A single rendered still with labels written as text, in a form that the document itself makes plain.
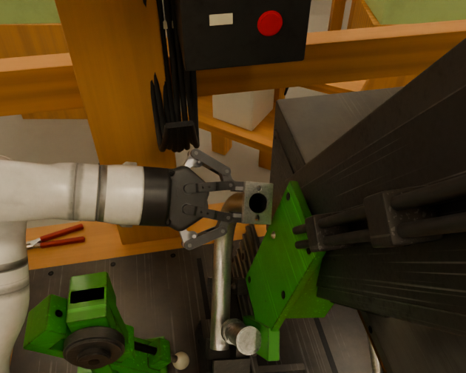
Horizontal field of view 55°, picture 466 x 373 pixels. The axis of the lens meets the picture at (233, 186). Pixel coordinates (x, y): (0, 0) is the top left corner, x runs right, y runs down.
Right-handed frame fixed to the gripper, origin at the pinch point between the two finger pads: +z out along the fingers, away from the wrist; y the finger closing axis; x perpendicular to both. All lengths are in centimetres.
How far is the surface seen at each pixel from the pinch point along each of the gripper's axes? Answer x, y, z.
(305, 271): -11.1, -7.4, 3.9
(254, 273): 5.0, -10.5, 3.9
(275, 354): -2.6, -19.8, 4.8
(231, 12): -3.7, 23.8, -4.8
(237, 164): 182, 19, 58
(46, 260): 47, -16, -28
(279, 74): 22.1, 24.9, 13.1
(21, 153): 227, 18, -60
